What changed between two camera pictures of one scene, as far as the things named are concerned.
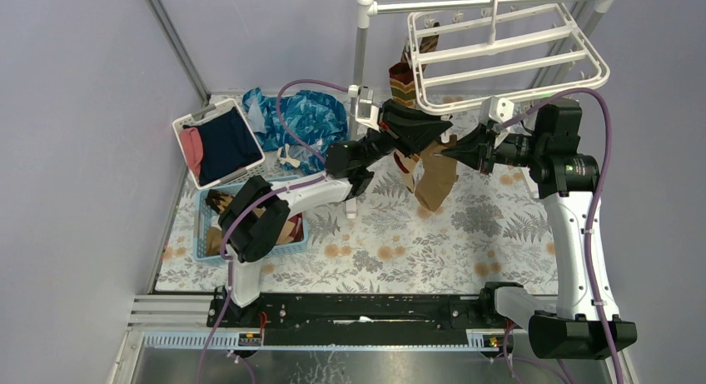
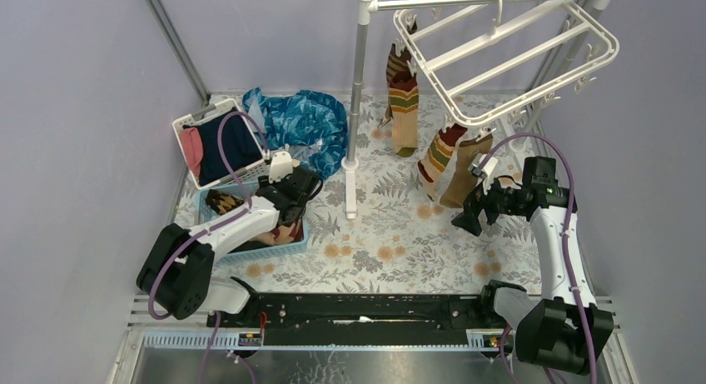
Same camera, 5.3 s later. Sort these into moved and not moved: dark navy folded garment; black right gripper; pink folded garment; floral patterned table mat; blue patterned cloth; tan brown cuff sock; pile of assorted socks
Moved: tan brown cuff sock; black right gripper
Not moved: pile of assorted socks; floral patterned table mat; dark navy folded garment; blue patterned cloth; pink folded garment
